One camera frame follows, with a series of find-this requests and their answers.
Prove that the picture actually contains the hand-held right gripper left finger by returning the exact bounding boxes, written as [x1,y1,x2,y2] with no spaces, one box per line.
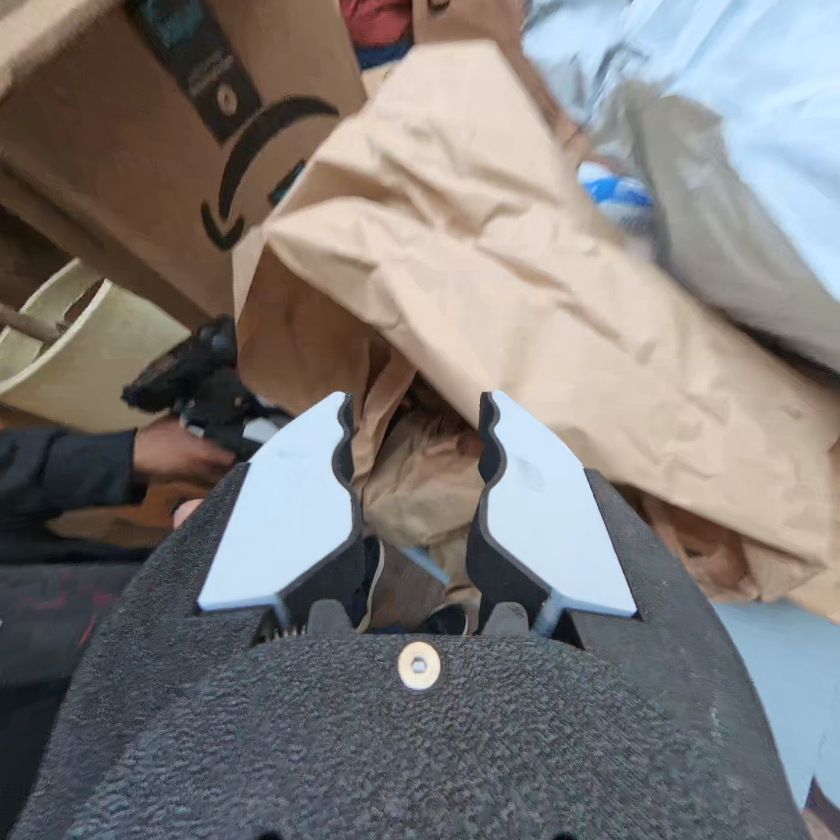
[197,392,365,632]

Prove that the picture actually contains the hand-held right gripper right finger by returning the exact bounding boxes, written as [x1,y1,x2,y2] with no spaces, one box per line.
[466,392,641,637]

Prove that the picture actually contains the large brown cardboard box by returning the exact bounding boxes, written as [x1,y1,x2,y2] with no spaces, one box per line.
[0,0,370,322]

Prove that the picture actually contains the person's left forearm, black sleeve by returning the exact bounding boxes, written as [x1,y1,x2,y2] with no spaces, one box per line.
[0,425,144,562]

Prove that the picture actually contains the person's left hand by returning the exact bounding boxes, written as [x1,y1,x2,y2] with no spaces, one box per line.
[133,419,238,485]

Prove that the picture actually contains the crumpled brown packing paper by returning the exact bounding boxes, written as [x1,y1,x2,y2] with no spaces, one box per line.
[360,394,488,595]

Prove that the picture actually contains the large crumpled brown paper bag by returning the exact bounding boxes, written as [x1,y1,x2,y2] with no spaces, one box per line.
[231,39,840,624]

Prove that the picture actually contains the blue and white packet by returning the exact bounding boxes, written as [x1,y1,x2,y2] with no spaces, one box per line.
[577,161,658,234]

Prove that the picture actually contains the red cloth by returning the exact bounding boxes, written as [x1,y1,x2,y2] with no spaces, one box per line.
[340,0,416,50]

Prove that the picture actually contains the white plastic sheet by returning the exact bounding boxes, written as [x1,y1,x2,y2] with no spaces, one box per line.
[524,0,840,303]

